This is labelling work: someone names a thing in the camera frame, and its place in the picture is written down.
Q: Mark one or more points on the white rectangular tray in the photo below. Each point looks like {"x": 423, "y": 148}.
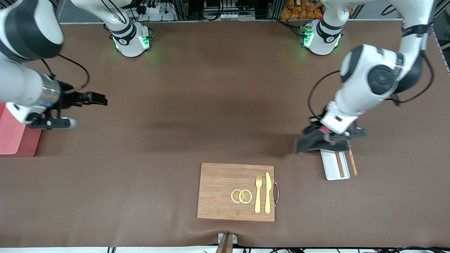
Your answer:
{"x": 328, "y": 168}

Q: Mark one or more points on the brown wooden chopstick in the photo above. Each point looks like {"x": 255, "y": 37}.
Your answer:
{"x": 341, "y": 170}
{"x": 353, "y": 167}

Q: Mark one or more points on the metal table edge bracket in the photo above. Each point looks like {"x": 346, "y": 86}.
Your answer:
{"x": 226, "y": 244}

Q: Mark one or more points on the white power strip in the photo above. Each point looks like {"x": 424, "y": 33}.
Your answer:
{"x": 158, "y": 10}

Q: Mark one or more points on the lemon slice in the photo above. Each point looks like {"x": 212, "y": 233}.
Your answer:
{"x": 235, "y": 196}
{"x": 246, "y": 196}

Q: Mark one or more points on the pink plastic bin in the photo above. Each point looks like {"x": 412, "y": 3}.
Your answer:
{"x": 17, "y": 140}

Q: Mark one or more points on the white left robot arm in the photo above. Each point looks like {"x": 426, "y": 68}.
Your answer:
{"x": 365, "y": 84}

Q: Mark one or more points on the dark grey pink-lined cloth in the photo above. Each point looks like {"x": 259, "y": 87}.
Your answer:
{"x": 307, "y": 142}

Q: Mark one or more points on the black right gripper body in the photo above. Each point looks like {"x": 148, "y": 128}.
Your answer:
{"x": 68, "y": 97}

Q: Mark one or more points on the wooden cutting board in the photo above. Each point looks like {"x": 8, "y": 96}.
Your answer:
{"x": 218, "y": 189}

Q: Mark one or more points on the yellow knife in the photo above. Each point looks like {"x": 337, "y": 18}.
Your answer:
{"x": 268, "y": 193}

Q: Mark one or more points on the orange packaged goods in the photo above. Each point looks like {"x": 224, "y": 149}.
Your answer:
{"x": 299, "y": 12}

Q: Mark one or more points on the yellow fork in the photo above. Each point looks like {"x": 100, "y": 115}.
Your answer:
{"x": 258, "y": 200}

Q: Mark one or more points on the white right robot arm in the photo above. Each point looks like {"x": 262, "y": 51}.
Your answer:
{"x": 21, "y": 88}

